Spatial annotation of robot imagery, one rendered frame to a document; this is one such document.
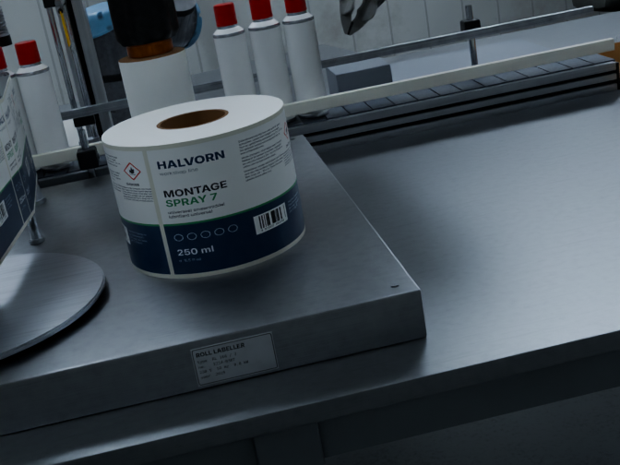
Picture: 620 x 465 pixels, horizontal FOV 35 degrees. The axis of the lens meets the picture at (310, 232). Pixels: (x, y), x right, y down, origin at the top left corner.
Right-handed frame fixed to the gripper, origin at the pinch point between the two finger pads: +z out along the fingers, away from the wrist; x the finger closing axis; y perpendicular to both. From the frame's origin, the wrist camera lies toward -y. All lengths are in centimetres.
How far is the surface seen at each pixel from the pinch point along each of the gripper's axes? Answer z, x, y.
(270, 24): 3.8, -12.6, 2.2
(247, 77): 12.8, -13.4, 2.3
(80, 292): 32, -32, 63
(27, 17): 58, -70, -325
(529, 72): -3.1, 31.8, 1.1
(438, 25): -4, 133, -367
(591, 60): -8.6, 41.3, 1.7
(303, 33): 3.4, -7.3, 2.6
